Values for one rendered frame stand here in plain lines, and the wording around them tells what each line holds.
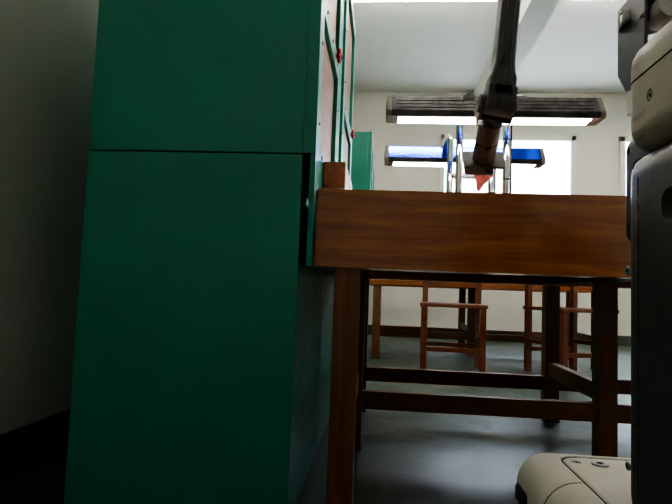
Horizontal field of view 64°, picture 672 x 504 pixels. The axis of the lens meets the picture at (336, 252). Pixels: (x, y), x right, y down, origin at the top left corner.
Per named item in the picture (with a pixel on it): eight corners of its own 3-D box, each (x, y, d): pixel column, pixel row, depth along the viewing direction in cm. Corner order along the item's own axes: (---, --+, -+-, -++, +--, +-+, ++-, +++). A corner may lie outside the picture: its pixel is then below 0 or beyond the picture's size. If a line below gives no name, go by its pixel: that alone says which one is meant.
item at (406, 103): (607, 117, 152) (607, 92, 153) (385, 115, 157) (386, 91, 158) (595, 126, 160) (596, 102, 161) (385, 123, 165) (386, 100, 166)
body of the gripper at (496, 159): (461, 157, 141) (465, 132, 136) (501, 157, 140) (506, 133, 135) (463, 172, 136) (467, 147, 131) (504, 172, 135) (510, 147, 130)
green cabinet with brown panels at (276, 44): (317, 153, 125) (333, -232, 131) (87, 149, 129) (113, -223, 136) (349, 224, 260) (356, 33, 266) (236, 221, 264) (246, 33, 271)
